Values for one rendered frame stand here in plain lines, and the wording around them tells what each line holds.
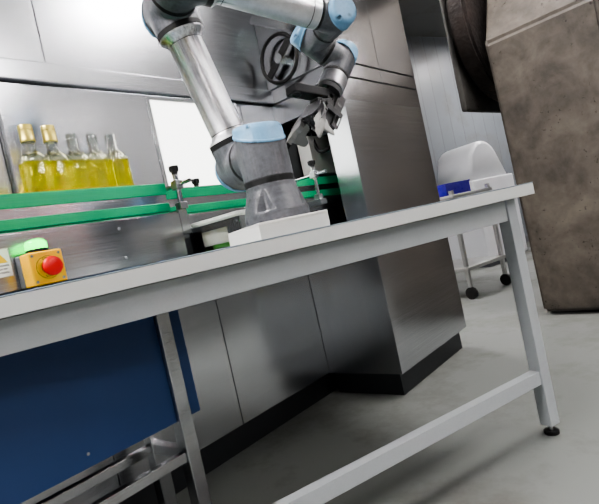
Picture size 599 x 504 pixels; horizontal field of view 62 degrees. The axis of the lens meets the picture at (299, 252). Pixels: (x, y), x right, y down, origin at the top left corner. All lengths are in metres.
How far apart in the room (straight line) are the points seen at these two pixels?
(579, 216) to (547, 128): 0.49
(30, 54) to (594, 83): 2.43
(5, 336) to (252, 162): 0.58
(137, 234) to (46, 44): 0.70
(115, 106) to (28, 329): 0.98
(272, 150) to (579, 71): 2.09
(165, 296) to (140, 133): 0.90
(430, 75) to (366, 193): 4.66
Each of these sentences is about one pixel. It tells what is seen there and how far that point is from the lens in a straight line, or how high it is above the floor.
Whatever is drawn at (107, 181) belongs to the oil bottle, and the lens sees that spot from 1.50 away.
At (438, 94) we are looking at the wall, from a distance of 6.63.
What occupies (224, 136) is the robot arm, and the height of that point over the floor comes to 1.01.
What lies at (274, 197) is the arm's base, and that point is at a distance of 1.09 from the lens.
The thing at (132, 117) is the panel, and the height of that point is 1.24.
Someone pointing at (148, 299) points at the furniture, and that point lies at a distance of 0.98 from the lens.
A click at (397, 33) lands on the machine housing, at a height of 1.61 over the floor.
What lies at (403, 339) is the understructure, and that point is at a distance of 2.15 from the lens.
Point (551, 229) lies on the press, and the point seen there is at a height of 0.48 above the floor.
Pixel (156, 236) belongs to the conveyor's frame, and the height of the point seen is 0.82.
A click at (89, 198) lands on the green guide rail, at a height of 0.94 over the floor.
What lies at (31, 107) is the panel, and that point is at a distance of 1.64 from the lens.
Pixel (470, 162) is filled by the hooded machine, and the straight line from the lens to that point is 5.54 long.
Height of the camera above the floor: 0.74
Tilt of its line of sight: 2 degrees down
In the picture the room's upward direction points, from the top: 12 degrees counter-clockwise
